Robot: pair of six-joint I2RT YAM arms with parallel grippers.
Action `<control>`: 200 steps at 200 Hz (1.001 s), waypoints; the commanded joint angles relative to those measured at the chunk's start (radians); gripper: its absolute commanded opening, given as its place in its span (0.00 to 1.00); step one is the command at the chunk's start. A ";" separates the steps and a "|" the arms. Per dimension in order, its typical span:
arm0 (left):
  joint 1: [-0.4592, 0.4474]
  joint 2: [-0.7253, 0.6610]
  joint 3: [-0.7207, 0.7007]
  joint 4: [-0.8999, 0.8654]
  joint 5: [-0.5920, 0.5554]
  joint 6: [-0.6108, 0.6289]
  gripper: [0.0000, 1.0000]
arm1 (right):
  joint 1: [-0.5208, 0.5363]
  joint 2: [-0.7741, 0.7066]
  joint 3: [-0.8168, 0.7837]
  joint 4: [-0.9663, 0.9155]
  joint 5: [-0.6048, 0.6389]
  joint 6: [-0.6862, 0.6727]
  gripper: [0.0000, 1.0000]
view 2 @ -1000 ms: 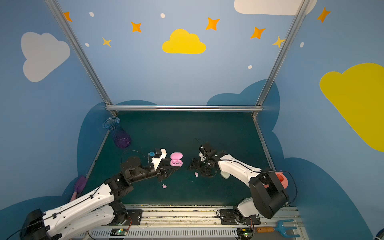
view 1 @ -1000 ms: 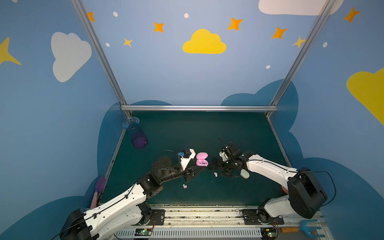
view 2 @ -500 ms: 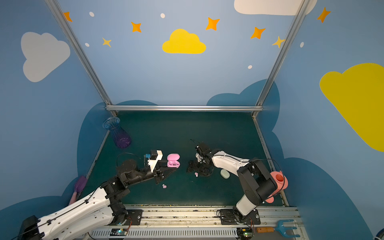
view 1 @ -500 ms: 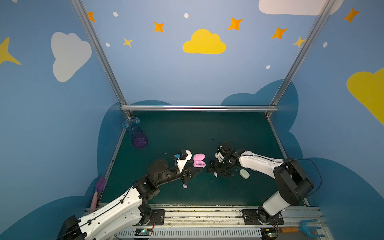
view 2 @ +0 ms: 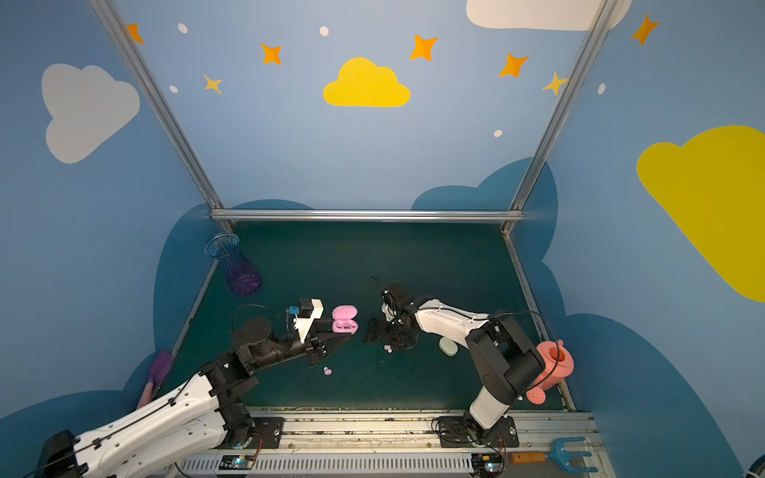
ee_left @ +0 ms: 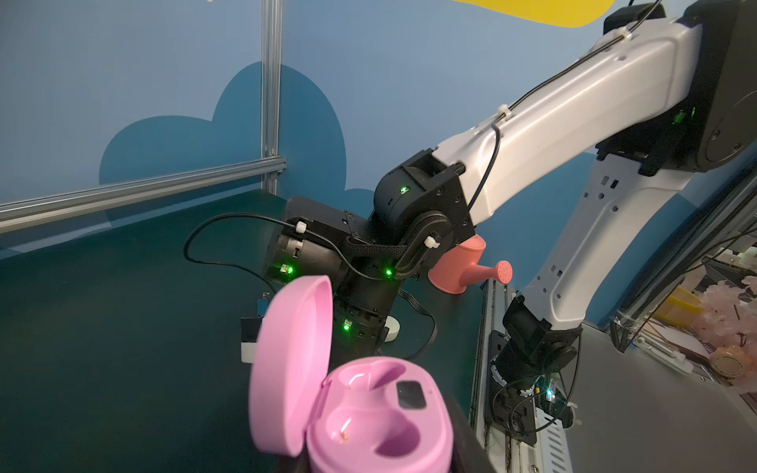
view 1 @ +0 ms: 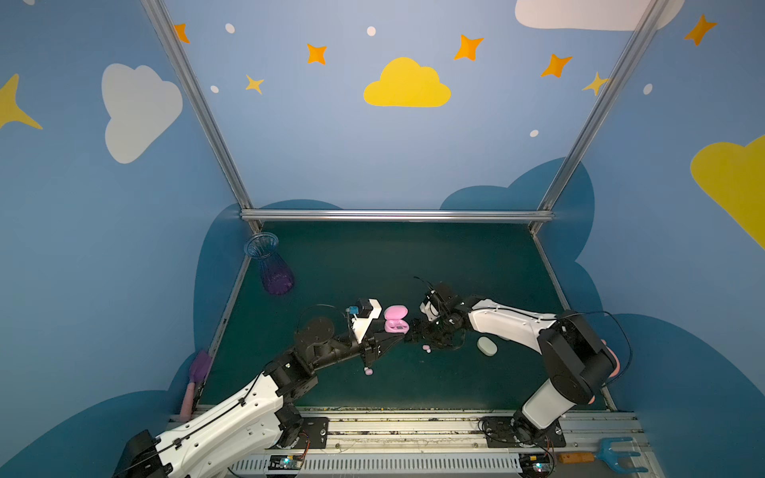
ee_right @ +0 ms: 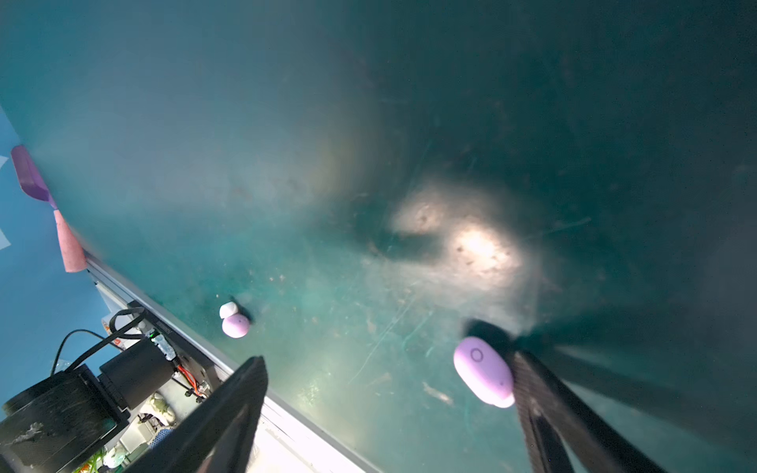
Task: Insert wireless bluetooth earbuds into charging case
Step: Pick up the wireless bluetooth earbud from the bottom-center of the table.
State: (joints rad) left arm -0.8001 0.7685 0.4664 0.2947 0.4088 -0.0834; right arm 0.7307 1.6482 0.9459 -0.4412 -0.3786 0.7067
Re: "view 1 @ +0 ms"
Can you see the green circuit board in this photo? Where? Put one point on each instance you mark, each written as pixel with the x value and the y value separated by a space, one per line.
pixel 285 463
pixel 536 465

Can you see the pink toy watering can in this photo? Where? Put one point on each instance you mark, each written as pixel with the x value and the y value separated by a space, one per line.
pixel 614 363

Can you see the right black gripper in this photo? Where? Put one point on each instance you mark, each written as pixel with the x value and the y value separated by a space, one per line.
pixel 440 323

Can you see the pink earbud charging case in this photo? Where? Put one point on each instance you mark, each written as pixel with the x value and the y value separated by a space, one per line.
pixel 395 320

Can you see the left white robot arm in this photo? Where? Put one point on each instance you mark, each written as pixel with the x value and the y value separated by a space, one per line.
pixel 259 416

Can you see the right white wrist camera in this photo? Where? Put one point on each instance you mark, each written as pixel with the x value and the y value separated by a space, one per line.
pixel 429 310

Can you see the left green circuit board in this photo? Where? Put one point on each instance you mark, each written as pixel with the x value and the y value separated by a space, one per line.
pixel 285 463

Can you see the purple ribbed glass vase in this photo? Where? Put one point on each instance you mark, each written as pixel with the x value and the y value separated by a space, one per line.
pixel 276 276

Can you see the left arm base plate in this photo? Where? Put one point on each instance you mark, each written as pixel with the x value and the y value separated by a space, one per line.
pixel 314 433

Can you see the aluminium right frame post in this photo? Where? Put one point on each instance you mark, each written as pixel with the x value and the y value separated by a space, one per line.
pixel 638 43

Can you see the mint green earbud case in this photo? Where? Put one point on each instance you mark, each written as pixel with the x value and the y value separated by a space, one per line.
pixel 487 346

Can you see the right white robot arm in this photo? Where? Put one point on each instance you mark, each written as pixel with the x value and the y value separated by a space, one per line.
pixel 577 361

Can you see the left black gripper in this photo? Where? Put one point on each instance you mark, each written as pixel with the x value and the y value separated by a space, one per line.
pixel 371 343

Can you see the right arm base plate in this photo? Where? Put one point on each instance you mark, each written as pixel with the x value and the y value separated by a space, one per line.
pixel 516 431

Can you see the blue toy garden fork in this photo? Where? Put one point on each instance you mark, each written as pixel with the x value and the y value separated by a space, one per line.
pixel 606 454

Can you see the aluminium left frame post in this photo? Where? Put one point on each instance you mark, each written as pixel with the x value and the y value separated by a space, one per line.
pixel 161 21

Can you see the front aluminium rail bed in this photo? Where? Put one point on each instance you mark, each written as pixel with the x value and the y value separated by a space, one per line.
pixel 408 441

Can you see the aluminium back frame rail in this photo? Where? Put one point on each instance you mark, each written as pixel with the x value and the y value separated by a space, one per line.
pixel 440 216

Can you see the aluminium frame post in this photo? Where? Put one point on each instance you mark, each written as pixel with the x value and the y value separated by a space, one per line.
pixel 638 43
pixel 161 21

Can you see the right green circuit board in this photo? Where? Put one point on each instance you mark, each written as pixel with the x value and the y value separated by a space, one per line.
pixel 536 465

